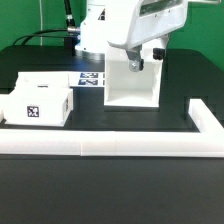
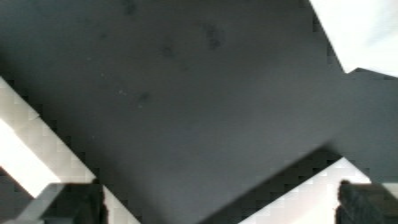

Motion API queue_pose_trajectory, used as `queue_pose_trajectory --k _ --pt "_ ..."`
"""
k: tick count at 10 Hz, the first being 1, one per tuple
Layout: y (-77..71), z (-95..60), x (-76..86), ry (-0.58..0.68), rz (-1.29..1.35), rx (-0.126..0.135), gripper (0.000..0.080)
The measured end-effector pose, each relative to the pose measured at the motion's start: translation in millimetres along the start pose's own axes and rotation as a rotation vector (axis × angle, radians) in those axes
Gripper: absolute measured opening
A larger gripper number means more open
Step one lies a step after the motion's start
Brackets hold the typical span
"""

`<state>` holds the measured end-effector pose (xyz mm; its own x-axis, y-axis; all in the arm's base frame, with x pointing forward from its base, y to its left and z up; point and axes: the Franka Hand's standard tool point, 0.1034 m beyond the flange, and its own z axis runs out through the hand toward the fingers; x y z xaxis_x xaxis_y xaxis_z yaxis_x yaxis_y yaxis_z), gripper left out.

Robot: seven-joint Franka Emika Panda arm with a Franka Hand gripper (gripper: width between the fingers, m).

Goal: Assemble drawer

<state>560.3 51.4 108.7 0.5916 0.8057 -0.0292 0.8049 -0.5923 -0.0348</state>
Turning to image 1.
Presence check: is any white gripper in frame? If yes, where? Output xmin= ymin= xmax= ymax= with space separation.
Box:
xmin=107 ymin=0 xmax=188 ymax=72

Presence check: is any white drawer cabinet box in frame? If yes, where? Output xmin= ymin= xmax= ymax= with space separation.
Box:
xmin=104 ymin=45 xmax=163 ymax=108

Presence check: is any white front drawer tray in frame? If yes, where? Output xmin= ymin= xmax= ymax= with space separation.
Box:
xmin=3 ymin=88 xmax=73 ymax=126

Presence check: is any white drawer tray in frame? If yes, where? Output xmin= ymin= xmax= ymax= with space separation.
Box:
xmin=3 ymin=88 xmax=73 ymax=126
xmin=15 ymin=71 xmax=70 ymax=89

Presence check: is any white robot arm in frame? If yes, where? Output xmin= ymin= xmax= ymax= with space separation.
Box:
xmin=76 ymin=0 xmax=188 ymax=72

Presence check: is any white rear drawer tray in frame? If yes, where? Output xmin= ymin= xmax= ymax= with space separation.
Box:
xmin=15 ymin=71 xmax=70 ymax=89

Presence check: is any white fiducial marker plate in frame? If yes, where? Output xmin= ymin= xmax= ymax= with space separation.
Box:
xmin=69 ymin=72 xmax=105 ymax=87

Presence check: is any white L-shaped fence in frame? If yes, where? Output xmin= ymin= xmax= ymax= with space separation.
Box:
xmin=0 ymin=99 xmax=224 ymax=158

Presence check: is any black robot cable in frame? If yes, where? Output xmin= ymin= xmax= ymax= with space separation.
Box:
xmin=12 ymin=0 xmax=82 ymax=47

